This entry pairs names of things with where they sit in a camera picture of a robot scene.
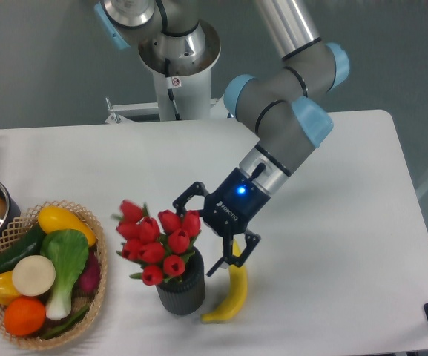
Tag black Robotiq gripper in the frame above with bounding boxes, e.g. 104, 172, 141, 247
171, 167, 272, 277

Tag red tulip bouquet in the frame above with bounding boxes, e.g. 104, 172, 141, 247
113, 200, 201, 286

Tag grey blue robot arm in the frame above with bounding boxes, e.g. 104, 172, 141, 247
94, 1, 349, 268

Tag dark grey ribbed vase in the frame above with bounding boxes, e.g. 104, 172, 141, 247
156, 248, 205, 316

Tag yellow banana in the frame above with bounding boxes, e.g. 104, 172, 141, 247
200, 240, 248, 323

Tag purple sweet potato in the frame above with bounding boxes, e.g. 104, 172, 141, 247
78, 251, 100, 293

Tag green bok choy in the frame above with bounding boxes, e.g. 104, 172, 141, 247
41, 229, 88, 320

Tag yellow squash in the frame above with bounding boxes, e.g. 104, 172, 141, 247
38, 205, 96, 247

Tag green chili pepper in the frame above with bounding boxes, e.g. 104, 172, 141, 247
41, 304, 90, 340

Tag green cucumber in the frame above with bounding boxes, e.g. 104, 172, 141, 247
0, 223, 46, 274

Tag white round radish slice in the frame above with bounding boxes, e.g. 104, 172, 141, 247
12, 255, 56, 297

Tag woven wicker basket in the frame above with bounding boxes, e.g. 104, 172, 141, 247
0, 200, 108, 352

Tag orange fruit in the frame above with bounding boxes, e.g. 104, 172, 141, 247
4, 296, 46, 337

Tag yellow bell pepper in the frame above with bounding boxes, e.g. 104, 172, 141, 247
0, 271, 21, 306

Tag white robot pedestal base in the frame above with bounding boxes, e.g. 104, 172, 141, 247
106, 19, 221, 123

